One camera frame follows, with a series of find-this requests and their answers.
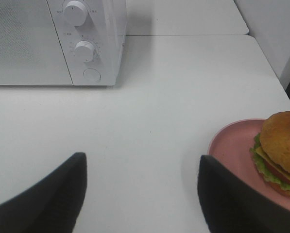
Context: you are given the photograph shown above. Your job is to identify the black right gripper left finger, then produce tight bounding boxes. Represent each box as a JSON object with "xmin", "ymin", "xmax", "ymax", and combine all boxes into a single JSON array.
[{"xmin": 0, "ymin": 152, "xmax": 87, "ymax": 233}]

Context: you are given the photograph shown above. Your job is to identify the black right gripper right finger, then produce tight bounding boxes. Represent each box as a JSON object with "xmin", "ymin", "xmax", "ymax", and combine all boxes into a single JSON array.
[{"xmin": 197, "ymin": 155, "xmax": 290, "ymax": 233}]

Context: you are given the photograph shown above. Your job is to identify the pink round plate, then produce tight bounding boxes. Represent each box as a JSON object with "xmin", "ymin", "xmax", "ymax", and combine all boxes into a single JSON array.
[{"xmin": 208, "ymin": 119, "xmax": 290, "ymax": 211}]

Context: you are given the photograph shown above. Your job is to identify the burger with lettuce and cheese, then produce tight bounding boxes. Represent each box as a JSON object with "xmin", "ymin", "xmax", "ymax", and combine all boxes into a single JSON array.
[{"xmin": 250, "ymin": 111, "xmax": 290, "ymax": 197}]

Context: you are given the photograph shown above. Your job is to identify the round door release button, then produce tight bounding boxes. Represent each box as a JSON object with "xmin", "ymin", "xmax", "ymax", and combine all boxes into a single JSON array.
[{"xmin": 83, "ymin": 68, "xmax": 101, "ymax": 82}]

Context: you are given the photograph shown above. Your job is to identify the white microwave door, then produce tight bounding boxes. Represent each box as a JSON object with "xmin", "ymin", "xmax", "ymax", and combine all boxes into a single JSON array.
[{"xmin": 0, "ymin": 0, "xmax": 72, "ymax": 85}]

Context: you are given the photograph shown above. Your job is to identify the lower white timer knob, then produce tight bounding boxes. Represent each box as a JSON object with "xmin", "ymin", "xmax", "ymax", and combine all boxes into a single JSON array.
[{"xmin": 75, "ymin": 41, "xmax": 95, "ymax": 63}]

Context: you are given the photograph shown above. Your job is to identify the white microwave oven body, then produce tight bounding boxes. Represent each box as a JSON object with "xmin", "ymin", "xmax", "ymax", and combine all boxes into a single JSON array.
[{"xmin": 47, "ymin": 0, "xmax": 127, "ymax": 86}]

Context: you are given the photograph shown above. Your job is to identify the upper white power knob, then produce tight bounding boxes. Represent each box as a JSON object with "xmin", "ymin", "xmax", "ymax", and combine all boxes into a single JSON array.
[{"xmin": 63, "ymin": 0, "xmax": 88, "ymax": 27}]

